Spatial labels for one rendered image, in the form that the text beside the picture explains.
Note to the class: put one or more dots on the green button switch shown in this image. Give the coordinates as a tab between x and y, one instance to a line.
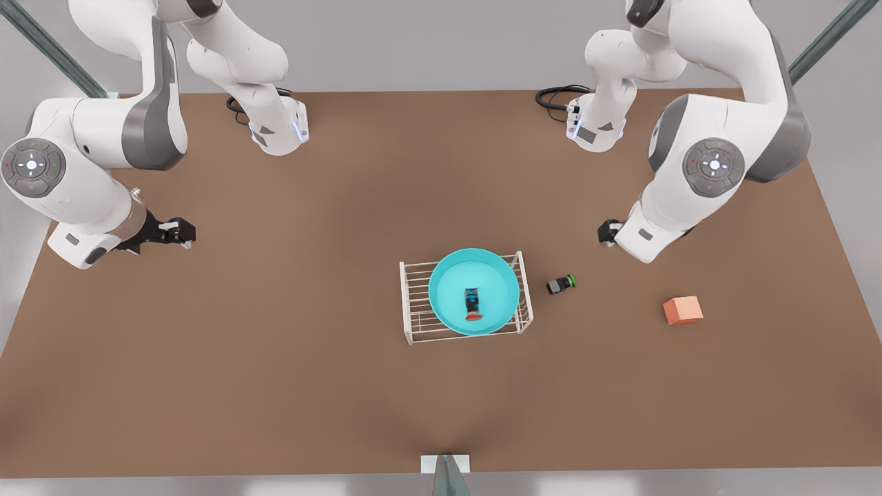
561	284

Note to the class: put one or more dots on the red button switch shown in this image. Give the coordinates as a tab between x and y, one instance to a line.
473	304

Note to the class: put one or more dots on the turquoise plate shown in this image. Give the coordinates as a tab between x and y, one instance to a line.
474	292

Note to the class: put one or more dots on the orange cube block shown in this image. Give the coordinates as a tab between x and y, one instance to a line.
683	311

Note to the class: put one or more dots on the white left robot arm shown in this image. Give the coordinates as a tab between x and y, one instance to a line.
716	131

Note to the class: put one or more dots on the silver frame post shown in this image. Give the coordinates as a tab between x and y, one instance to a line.
55	49
830	38
448	477

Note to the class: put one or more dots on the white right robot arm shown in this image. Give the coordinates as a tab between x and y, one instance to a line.
103	131

